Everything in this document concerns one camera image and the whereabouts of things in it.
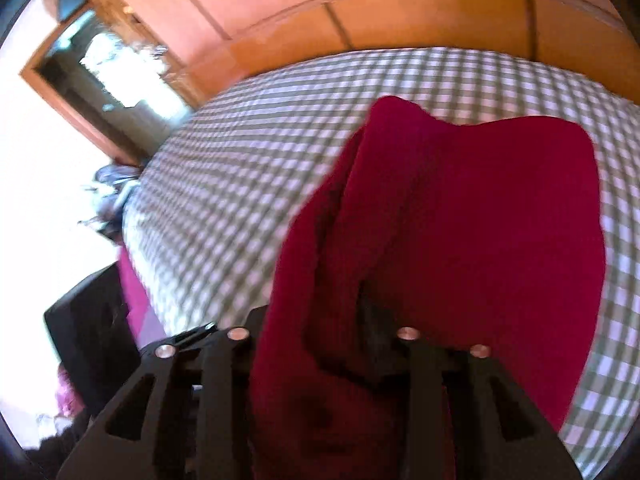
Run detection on wooden panelled headboard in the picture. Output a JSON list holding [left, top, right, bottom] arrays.
[[122, 0, 639, 100]]

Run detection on magenta pink cloth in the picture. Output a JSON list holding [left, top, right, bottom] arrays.
[[117, 246, 166, 349]]

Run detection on wooden framed mirror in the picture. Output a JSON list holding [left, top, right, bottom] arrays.
[[21, 3, 204, 166]]

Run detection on green white checkered bedsheet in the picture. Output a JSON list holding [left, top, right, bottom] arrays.
[[124, 47, 639, 479]]

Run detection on black chair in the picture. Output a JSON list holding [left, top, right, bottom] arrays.
[[43, 264, 141, 414]]

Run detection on crimson red cloth garment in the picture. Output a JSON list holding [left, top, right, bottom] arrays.
[[250, 96, 605, 479]]

